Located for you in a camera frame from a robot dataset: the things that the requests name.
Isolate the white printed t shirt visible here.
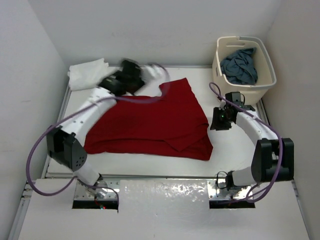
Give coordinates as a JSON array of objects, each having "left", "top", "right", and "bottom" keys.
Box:
[{"left": 67, "top": 58, "right": 116, "bottom": 91}]

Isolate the red t shirt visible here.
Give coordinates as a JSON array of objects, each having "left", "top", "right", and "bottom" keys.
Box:
[{"left": 84, "top": 78, "right": 213, "bottom": 161}]

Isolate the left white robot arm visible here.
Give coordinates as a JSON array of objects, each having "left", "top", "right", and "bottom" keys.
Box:
[{"left": 46, "top": 59, "right": 155, "bottom": 186}]

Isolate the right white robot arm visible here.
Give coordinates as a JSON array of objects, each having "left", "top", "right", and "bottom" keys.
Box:
[{"left": 210, "top": 92, "right": 294, "bottom": 190}]

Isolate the blue t shirt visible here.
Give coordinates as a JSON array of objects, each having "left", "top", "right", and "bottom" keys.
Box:
[{"left": 220, "top": 47, "right": 258, "bottom": 86}]

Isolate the cream plastic laundry basket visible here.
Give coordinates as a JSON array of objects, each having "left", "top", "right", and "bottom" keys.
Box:
[{"left": 212, "top": 36, "right": 277, "bottom": 105}]

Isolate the white foreground cover board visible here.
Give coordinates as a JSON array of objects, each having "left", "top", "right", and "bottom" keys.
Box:
[{"left": 19, "top": 180, "right": 309, "bottom": 240}]

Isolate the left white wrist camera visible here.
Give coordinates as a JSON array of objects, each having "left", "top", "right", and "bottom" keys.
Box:
[{"left": 142, "top": 64, "right": 164, "bottom": 82}]

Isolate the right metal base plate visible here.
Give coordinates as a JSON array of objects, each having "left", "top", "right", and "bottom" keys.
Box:
[{"left": 207, "top": 178, "right": 251, "bottom": 201}]

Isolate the metal base plate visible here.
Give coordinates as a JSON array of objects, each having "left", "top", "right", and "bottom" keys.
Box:
[
  {"left": 73, "top": 180, "right": 120, "bottom": 201},
  {"left": 207, "top": 178, "right": 251, "bottom": 201}
]

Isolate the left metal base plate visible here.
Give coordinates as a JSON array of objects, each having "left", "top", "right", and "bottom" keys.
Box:
[{"left": 73, "top": 180, "right": 120, "bottom": 201}]

